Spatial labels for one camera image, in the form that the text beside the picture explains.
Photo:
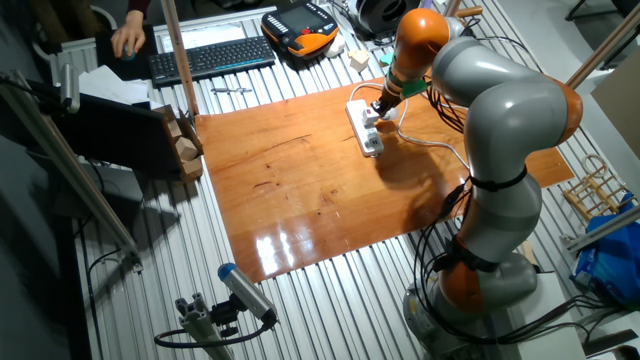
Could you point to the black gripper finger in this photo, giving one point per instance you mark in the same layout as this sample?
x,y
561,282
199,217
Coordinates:
x,y
376,107
384,109

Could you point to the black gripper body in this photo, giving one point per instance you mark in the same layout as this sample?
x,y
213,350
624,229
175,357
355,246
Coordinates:
x,y
390,97

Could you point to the white bulb holder with bulb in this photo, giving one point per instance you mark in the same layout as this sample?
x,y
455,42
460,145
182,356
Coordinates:
x,y
370,116

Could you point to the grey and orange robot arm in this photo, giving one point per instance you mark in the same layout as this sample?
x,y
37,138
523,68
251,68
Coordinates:
x,y
510,120

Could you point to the person bare hand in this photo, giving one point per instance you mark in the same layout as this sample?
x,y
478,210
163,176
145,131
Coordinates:
x,y
129,35

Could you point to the white power strip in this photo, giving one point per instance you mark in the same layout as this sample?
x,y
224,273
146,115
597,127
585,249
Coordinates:
x,y
372,142

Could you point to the white house-shaped block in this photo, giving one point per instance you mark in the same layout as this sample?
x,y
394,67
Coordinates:
x,y
359,60

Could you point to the white egg-shaped object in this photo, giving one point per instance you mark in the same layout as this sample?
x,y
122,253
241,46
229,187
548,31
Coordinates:
x,y
335,46

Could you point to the orange and black teach pendant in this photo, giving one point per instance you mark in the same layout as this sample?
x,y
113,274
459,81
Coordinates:
x,y
300,27

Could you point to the black connector with blue light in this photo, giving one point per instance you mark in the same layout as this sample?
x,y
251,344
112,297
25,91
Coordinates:
x,y
451,200

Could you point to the glossy wooden board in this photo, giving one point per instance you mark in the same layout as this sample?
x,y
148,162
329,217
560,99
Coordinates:
x,y
290,200

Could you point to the small metal pen tool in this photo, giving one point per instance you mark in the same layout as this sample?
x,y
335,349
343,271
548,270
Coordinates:
x,y
230,90

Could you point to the black keyboard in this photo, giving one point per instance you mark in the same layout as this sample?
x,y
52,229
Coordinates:
x,y
210,60

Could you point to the white paper sheet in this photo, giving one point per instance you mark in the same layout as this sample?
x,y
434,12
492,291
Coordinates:
x,y
200,37

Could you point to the cardboard box of wooden blocks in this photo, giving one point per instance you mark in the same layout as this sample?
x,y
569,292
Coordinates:
x,y
187,149

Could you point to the wooden upright pole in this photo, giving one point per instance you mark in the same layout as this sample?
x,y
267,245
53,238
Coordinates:
x,y
179,55

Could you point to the thin support pole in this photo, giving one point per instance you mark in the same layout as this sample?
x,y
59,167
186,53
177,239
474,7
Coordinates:
x,y
602,47

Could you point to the wooden peg rack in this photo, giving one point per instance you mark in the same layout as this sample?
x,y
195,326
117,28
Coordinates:
x,y
595,192

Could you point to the tan cardboard panel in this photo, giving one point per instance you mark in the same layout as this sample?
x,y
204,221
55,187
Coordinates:
x,y
620,100

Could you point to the short aluminium bar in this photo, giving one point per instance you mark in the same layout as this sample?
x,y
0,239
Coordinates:
x,y
605,227

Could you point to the white paper stack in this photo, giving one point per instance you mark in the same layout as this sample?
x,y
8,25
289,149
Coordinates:
x,y
110,85

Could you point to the black flat panel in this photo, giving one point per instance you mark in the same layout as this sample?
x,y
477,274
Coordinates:
x,y
110,135

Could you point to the blue bag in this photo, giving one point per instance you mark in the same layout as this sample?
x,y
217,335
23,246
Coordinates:
x,y
610,260

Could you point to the black mouse pad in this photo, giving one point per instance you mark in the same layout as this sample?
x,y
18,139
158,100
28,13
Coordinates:
x,y
107,67

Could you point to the silver camera with blue end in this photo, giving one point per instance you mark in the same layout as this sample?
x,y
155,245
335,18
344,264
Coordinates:
x,y
247,292

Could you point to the aluminium profile camera mount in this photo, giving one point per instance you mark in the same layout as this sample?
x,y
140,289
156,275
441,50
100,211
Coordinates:
x,y
200,325

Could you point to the long aluminium frame bar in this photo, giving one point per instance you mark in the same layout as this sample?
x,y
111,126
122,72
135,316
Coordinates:
x,y
75,175

